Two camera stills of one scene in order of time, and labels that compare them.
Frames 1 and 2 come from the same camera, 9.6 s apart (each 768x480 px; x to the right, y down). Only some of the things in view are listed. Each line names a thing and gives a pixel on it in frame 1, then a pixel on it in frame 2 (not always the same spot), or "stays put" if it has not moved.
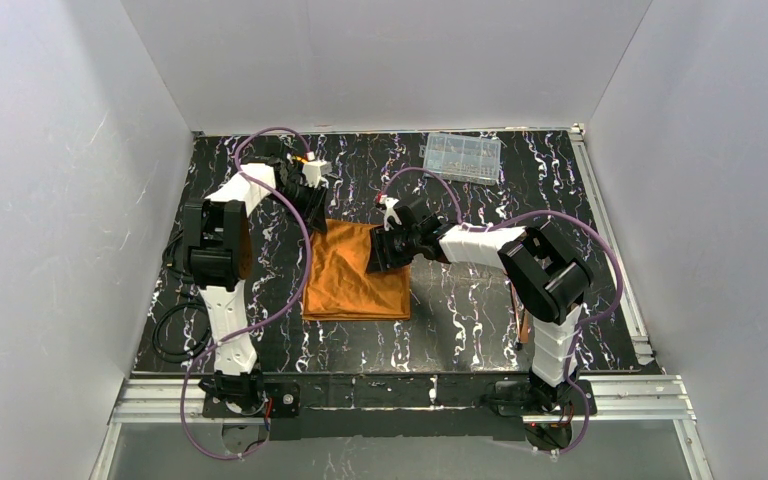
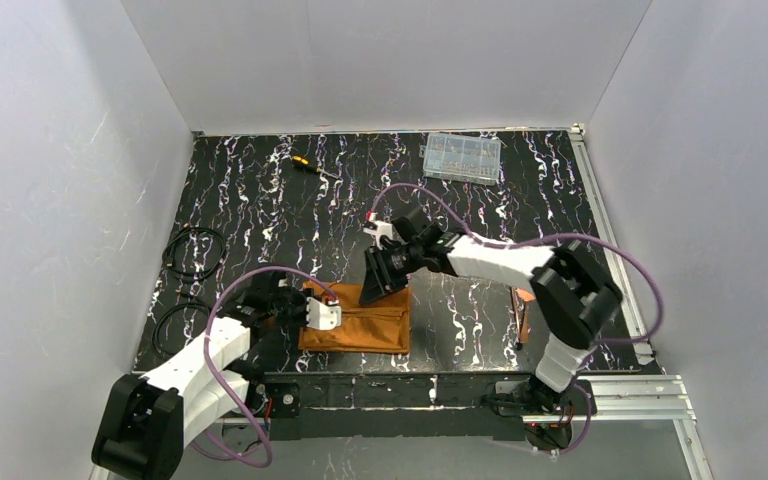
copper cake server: (524, 337) stays put
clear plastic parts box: (462, 158) stays put
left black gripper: (314, 204) → (294, 307)
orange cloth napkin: (338, 286) → (381, 326)
